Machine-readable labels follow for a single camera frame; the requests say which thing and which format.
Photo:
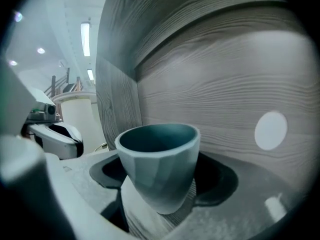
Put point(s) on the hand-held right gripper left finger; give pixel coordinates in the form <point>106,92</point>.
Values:
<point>85,196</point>

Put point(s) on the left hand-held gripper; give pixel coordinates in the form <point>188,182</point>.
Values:
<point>35,130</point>

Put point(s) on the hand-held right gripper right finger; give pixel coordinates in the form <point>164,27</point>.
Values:
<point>237,214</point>

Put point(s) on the grey cup with teal inside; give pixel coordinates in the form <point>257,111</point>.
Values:
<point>160,174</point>

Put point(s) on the grey wood-grain cabinet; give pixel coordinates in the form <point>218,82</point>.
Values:
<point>200,84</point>

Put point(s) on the wooden stair railing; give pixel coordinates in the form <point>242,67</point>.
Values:
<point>65,84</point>

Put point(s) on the long ceiling light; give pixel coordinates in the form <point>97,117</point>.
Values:
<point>85,39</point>
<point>90,74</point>

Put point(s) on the round ceiling spotlight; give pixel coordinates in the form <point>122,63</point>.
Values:
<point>41,50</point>
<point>18,16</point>
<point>13,63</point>

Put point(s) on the white curved pedestal table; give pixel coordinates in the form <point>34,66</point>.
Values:
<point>77,119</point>

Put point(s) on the grey gripper camera box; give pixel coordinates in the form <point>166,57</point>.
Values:
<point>48,110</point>

